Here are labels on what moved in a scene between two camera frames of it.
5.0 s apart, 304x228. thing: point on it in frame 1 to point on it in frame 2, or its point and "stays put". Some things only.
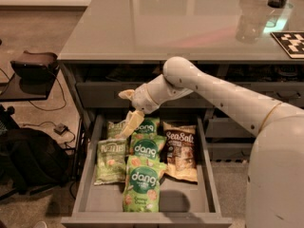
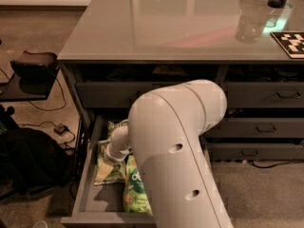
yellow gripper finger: (134, 120) to (104, 171)
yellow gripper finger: (127, 94) to (104, 142)
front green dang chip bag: (142, 183) stays put
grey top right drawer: (291, 93) stays put
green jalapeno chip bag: (111, 161) stays put
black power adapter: (60, 128) stays put
